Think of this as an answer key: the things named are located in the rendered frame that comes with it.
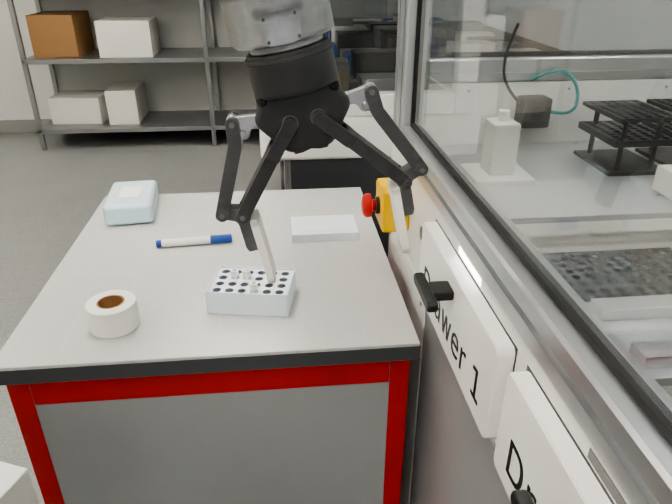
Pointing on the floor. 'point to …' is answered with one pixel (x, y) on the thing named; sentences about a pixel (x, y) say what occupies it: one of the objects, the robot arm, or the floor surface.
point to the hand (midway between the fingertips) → (336, 252)
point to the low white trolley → (217, 366)
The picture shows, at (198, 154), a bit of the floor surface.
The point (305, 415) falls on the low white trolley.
